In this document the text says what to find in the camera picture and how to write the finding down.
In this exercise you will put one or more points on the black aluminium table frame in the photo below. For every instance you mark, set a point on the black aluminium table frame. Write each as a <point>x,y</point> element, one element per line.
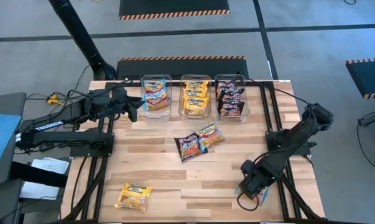
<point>104,163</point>

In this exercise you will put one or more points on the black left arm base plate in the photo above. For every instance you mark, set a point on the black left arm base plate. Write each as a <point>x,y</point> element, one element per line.
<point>78,153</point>

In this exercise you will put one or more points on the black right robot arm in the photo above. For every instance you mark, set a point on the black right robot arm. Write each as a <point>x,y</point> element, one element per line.
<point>299,133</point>

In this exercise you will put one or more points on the clear plastic bin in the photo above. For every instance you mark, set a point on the clear plastic bin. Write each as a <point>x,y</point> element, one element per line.
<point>195,117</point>
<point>156,114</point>
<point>234,117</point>

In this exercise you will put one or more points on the white paper sheets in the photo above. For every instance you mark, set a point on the white paper sheets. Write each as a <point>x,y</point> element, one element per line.
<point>55,166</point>

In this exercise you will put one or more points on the black camera stand pole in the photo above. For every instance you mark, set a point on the black camera stand pole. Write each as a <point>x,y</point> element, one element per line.
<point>75,28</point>

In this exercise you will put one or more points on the black padded bar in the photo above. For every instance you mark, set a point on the black padded bar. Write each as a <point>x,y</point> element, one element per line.
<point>38,175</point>

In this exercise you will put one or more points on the yellow plug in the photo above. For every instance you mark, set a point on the yellow plug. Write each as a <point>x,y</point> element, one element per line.
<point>52,99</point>

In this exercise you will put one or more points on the grey chair base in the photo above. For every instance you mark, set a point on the grey chair base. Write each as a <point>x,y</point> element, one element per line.
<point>373,118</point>

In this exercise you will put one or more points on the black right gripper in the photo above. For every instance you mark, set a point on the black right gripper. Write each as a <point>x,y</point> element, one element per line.
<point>262,175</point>

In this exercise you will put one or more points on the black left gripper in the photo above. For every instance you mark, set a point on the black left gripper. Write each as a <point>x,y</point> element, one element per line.
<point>122,101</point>

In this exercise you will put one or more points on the hazard-striped black floor mat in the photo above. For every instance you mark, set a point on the hazard-striped black floor mat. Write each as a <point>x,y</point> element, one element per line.
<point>230,63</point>
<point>174,6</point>
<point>370,77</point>

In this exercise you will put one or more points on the grey side desk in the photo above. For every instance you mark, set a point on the grey side desk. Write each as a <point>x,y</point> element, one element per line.
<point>7,104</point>

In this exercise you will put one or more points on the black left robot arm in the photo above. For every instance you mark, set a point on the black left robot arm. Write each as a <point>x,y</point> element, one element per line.
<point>66,138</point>

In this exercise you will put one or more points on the blue sheet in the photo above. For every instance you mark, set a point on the blue sheet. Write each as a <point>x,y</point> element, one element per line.
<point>3,146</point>

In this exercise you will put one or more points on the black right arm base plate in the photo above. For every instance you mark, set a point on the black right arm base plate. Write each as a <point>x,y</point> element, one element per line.
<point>303,152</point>

